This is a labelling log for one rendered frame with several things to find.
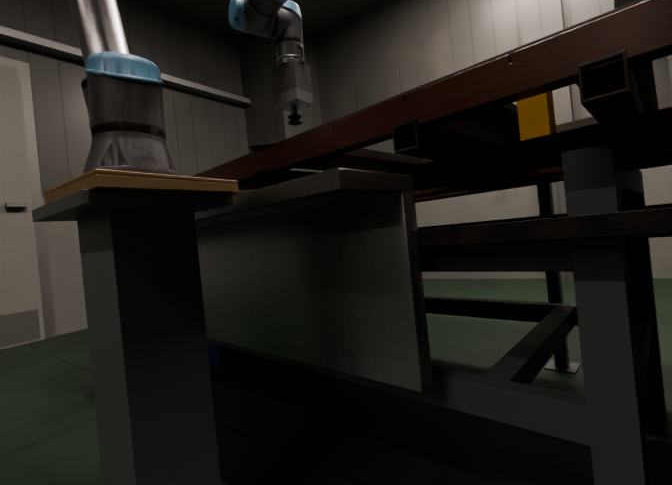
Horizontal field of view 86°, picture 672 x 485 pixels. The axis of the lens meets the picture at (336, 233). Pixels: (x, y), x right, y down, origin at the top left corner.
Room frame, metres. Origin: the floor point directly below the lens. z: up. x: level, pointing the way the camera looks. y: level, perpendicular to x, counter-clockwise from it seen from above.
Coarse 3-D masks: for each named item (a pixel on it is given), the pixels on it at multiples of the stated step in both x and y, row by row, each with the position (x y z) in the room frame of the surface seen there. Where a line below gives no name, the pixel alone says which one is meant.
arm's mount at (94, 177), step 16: (80, 176) 0.51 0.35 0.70; (96, 176) 0.48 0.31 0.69; (112, 176) 0.49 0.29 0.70; (128, 176) 0.51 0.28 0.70; (144, 176) 0.52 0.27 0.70; (160, 176) 0.54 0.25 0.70; (176, 176) 0.56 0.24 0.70; (48, 192) 0.60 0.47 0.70; (64, 192) 0.55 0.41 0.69; (192, 192) 0.60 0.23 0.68; (208, 192) 0.62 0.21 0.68; (224, 192) 0.64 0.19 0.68
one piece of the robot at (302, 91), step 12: (288, 60) 0.95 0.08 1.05; (300, 60) 0.95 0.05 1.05; (276, 72) 0.97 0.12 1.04; (288, 72) 0.95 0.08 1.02; (300, 72) 0.95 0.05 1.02; (276, 84) 0.98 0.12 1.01; (288, 84) 0.95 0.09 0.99; (300, 84) 0.95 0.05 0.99; (276, 96) 0.98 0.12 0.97; (288, 96) 0.95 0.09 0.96; (300, 96) 0.94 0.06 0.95; (312, 96) 0.98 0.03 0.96; (288, 108) 1.00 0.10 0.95; (300, 108) 1.01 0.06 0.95
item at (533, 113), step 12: (540, 96) 0.66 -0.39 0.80; (552, 96) 0.68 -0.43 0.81; (528, 108) 0.67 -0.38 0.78; (540, 108) 0.66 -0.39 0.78; (552, 108) 0.68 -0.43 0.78; (528, 120) 0.67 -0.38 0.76; (540, 120) 0.66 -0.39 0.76; (552, 120) 0.67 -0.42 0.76; (528, 132) 0.67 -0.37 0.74; (540, 132) 0.66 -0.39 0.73; (552, 132) 0.66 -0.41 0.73
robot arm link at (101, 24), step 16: (80, 0) 0.70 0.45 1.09; (96, 0) 0.71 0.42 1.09; (112, 0) 0.73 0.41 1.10; (80, 16) 0.70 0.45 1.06; (96, 16) 0.71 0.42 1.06; (112, 16) 0.73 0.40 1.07; (80, 32) 0.71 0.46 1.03; (96, 32) 0.71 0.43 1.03; (112, 32) 0.72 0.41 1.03; (96, 48) 0.71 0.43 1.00; (112, 48) 0.72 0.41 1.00
